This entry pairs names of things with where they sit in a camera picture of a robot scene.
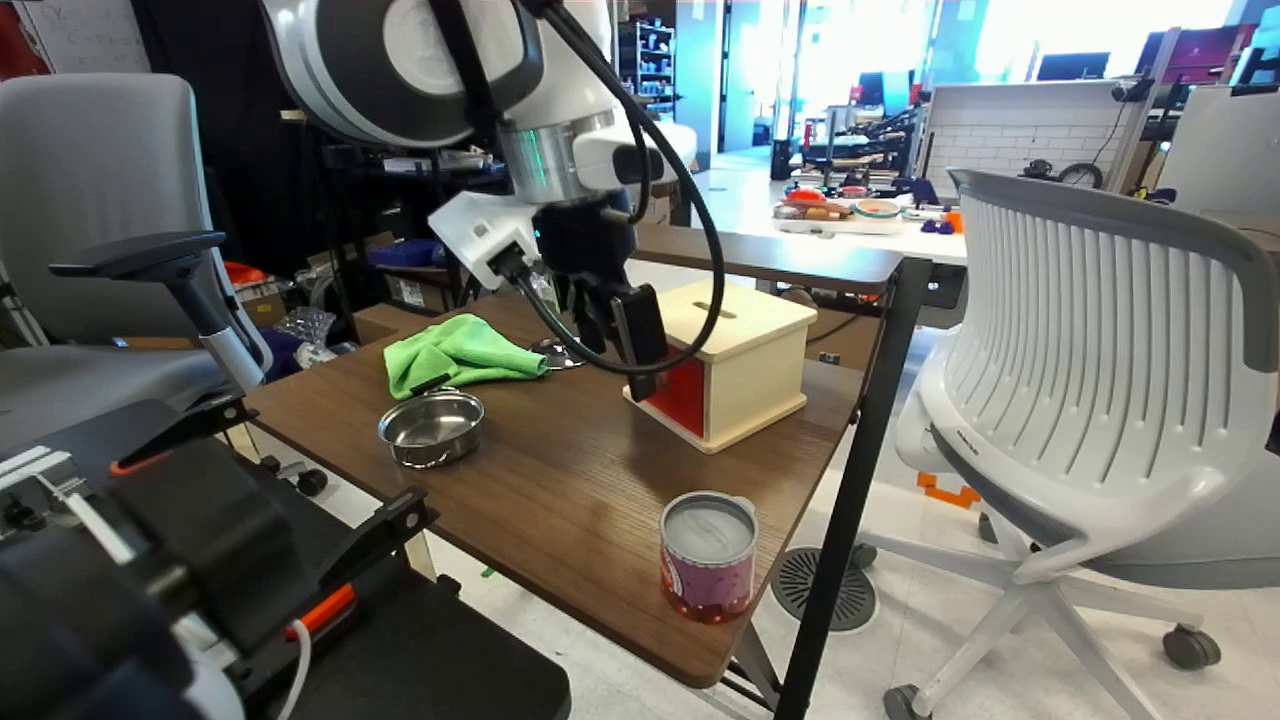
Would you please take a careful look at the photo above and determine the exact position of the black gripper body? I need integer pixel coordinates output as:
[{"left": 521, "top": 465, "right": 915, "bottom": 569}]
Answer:
[{"left": 537, "top": 192, "right": 636, "bottom": 313}]

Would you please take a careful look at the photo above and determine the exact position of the red front wooden drawer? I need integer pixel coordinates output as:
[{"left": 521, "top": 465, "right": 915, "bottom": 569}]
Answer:
[{"left": 648, "top": 359, "right": 703, "bottom": 434}]

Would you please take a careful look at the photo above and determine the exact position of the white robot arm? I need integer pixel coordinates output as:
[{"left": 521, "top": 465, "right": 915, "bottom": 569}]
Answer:
[{"left": 262, "top": 0, "right": 696, "bottom": 401}]

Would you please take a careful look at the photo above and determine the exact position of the cream wooden drawer box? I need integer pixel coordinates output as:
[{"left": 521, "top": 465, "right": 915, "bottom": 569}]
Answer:
[{"left": 630, "top": 279, "right": 818, "bottom": 453}]

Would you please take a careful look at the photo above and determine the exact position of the green cloth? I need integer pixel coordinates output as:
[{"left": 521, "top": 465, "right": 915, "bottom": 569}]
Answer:
[{"left": 386, "top": 313, "right": 549, "bottom": 401}]

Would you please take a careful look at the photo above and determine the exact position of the red labelled tin can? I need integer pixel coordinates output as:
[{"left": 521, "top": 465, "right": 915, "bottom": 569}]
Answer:
[{"left": 659, "top": 492, "right": 755, "bottom": 623}]

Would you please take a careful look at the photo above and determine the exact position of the small metal bowl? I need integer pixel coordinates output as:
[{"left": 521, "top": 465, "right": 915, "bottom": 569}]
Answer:
[{"left": 377, "top": 392, "right": 484, "bottom": 470}]

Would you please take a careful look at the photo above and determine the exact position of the black shelving rack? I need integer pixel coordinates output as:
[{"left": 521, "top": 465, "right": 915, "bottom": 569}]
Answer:
[{"left": 276, "top": 112, "right": 515, "bottom": 315}]

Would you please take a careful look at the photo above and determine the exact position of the white mesh office chair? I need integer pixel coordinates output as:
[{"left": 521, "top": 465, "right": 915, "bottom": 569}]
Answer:
[{"left": 883, "top": 166, "right": 1280, "bottom": 720}]

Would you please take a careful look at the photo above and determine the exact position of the grey office chair left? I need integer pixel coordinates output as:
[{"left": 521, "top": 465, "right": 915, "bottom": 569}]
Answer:
[{"left": 0, "top": 72, "right": 274, "bottom": 453}]

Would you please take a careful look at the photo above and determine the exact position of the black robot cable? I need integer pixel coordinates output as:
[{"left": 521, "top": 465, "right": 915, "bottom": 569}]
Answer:
[{"left": 425, "top": 0, "right": 733, "bottom": 379}]

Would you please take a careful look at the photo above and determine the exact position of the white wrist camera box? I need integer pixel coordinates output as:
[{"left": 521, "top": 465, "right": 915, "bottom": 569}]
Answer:
[{"left": 429, "top": 192, "right": 542, "bottom": 288}]

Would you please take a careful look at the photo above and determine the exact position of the black table leg frame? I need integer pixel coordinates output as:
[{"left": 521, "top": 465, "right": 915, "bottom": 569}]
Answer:
[{"left": 773, "top": 254, "right": 934, "bottom": 720}]

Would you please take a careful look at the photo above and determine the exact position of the black clamp mount foreground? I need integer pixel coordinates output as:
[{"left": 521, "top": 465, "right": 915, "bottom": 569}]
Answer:
[{"left": 0, "top": 403, "right": 572, "bottom": 720}]

